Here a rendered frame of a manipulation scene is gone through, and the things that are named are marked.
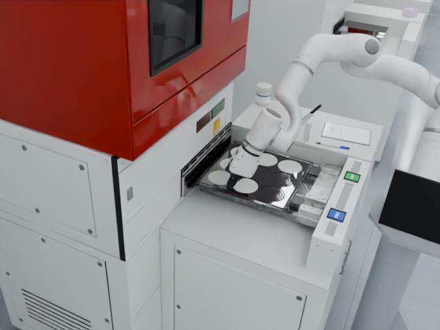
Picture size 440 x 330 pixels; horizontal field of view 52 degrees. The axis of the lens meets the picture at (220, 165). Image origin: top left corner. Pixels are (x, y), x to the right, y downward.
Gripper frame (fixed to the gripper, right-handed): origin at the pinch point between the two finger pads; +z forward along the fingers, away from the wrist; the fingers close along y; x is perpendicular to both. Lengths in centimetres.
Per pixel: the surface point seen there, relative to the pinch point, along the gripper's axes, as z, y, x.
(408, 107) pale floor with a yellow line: -22, 264, 226
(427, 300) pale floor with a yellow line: 34, 145, 1
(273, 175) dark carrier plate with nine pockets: -6.0, 17.9, 5.3
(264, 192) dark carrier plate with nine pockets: -3.0, 11.5, -5.6
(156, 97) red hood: -28, -46, -18
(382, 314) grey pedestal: 25, 83, -28
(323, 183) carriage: -12.4, 36.2, -0.9
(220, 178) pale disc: 3.2, -1.8, 6.1
